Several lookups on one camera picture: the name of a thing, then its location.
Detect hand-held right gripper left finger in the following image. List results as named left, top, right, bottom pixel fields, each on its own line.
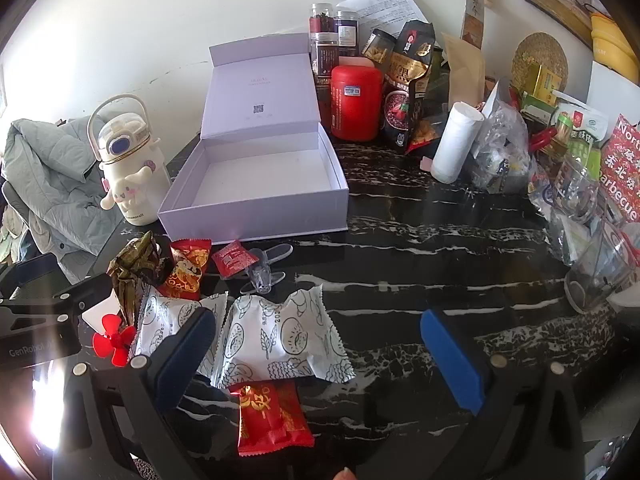
left=64, top=306, right=217, bottom=480

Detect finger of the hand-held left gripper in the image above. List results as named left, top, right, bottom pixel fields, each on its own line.
left=55, top=274, right=116, bottom=313

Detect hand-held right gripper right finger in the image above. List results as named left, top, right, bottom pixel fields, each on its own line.
left=420, top=308, right=587, bottom=480

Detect green patterned zongzi pouch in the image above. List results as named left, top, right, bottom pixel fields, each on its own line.
left=107, top=231, right=172, bottom=332

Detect white patterned pastry packet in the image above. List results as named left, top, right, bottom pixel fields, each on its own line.
left=210, top=285, right=357, bottom=391
left=132, top=290, right=228, bottom=376

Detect red plastic propeller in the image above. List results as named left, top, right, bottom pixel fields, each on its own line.
left=92, top=314, right=137, bottom=367

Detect red cartoon snack packet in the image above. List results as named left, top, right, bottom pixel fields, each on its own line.
left=160, top=239, right=212, bottom=301

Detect red gold candy packet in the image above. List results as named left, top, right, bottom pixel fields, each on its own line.
left=230, top=380, right=316, bottom=457

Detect red ketchup sachet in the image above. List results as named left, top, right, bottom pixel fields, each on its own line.
left=211, top=240, right=261, bottom=279

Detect lavender gift box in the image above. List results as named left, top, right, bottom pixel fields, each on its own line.
left=157, top=32, right=350, bottom=246

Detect small white case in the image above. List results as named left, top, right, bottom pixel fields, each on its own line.
left=81, top=302, right=122, bottom=332

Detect grey-green puffer jacket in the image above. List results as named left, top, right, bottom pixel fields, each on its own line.
left=0, top=117, right=127, bottom=283

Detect white cartoon water bottle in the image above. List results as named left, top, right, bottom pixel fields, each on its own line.
left=87, top=94, right=174, bottom=226

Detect clear glass pitcher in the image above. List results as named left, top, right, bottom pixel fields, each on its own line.
left=564, top=220, right=640, bottom=315

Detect clear glass cup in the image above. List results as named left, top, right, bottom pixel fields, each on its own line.
left=549, top=155, right=609, bottom=227

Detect white paper roll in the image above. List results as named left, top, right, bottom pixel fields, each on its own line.
left=431, top=101, right=485, bottom=184

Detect orange red snack bag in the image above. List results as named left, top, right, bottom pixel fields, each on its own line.
left=405, top=119, right=449, bottom=157

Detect red printed seasoning packet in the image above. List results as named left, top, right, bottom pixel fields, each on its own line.
left=597, top=114, right=640, bottom=227

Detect green white food packet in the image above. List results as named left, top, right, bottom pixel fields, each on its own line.
left=550, top=102, right=609, bottom=182

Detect red tea canister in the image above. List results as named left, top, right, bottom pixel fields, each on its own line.
left=330, top=65, right=385, bottom=142

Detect brown paper bag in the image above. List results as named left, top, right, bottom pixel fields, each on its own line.
left=442, top=34, right=486, bottom=111

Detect black gold food bag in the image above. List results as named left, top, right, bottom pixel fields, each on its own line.
left=382, top=20, right=437, bottom=154

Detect dark jar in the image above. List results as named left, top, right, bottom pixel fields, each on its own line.
left=315, top=77, right=334, bottom=127

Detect yellow green box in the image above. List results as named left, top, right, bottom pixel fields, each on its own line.
left=522, top=64, right=564, bottom=107

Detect round woven mat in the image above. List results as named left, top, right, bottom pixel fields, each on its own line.
left=512, top=32, right=569, bottom=94

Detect clear jar yellow contents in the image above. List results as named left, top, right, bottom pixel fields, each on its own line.
left=361, top=28, right=397, bottom=65

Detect clear jar brown label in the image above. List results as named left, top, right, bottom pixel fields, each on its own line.
left=312, top=32, right=341, bottom=79

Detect clear jar purple label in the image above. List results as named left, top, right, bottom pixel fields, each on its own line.
left=335, top=8, right=360, bottom=59

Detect tall printed paper sleeve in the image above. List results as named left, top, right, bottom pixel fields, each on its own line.
left=460, top=0, right=494, bottom=52

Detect clear jar dried red flowers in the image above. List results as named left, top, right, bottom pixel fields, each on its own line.
left=310, top=3, right=337, bottom=36

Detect yellow plastic container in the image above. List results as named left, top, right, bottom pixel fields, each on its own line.
left=590, top=9, right=640, bottom=87

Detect printed paper sheet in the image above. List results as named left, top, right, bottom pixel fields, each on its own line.
left=337, top=0, right=427, bottom=37

